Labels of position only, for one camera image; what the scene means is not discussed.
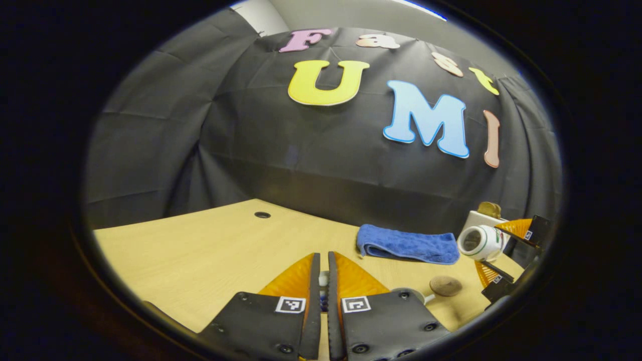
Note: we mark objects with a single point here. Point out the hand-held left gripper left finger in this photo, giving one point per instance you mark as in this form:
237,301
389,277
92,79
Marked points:
315,311

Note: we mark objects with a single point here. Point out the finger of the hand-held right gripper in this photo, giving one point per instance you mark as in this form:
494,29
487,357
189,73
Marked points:
501,286
526,230

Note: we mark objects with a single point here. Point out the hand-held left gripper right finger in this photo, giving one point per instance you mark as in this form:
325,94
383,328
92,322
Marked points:
333,311

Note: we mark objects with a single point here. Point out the white green-label water bottle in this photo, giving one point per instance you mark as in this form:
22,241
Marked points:
484,243

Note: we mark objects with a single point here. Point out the round wooden coaster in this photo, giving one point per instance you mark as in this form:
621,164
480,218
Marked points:
445,286

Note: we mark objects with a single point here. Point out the brown bread slice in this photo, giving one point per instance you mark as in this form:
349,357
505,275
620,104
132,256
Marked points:
489,209

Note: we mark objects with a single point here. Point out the white toaster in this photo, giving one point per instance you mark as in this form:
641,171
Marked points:
479,219

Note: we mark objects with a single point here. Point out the blue towel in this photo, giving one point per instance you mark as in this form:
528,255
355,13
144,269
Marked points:
406,244

